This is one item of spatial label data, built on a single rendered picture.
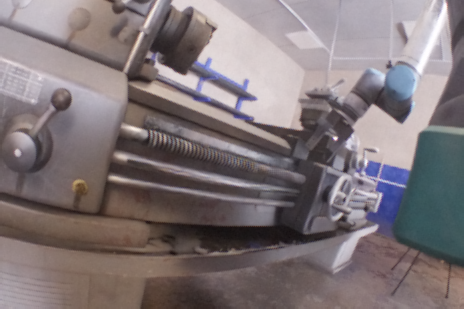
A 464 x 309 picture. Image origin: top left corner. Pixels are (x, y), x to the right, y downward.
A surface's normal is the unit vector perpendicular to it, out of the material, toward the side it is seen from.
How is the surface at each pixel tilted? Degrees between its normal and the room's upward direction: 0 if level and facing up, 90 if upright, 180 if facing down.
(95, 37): 90
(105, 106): 90
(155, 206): 90
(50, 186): 90
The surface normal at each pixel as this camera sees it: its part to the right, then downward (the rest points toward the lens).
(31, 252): 0.61, 0.16
